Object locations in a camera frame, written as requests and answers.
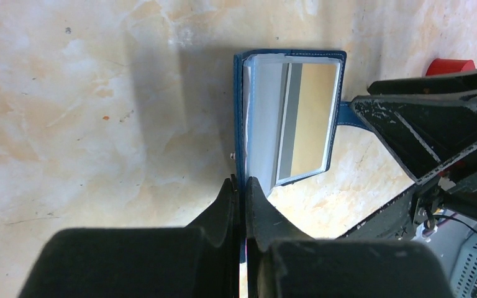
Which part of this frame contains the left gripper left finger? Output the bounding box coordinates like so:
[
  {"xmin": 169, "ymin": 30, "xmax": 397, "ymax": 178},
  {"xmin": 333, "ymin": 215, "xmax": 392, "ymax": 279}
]
[{"xmin": 19, "ymin": 176, "xmax": 240, "ymax": 297}]

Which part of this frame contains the red toy block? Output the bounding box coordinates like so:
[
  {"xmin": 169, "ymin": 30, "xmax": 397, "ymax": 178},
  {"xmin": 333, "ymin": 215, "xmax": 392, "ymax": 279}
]
[{"xmin": 425, "ymin": 58, "xmax": 476, "ymax": 76}]

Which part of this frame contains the gold credit card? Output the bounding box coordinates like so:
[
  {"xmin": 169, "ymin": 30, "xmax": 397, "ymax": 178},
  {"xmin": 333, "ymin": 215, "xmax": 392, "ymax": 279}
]
[{"xmin": 278, "ymin": 63, "xmax": 337, "ymax": 181}]

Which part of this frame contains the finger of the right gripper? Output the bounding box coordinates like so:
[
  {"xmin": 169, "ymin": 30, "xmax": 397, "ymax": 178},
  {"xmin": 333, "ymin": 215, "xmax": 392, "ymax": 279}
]
[{"xmin": 367, "ymin": 69, "xmax": 477, "ymax": 95}]

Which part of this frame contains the navy blue card holder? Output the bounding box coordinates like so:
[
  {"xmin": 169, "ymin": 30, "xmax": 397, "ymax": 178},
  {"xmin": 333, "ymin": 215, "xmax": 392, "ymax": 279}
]
[{"xmin": 233, "ymin": 49, "xmax": 366, "ymax": 196}]

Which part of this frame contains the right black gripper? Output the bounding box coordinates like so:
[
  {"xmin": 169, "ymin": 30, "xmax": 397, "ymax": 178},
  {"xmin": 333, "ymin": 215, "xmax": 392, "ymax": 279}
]
[{"xmin": 341, "ymin": 94, "xmax": 477, "ymax": 240}]

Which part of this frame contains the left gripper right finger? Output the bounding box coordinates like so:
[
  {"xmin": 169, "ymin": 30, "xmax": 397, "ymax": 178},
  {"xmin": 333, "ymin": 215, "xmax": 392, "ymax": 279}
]
[{"xmin": 245, "ymin": 177, "xmax": 453, "ymax": 297}]

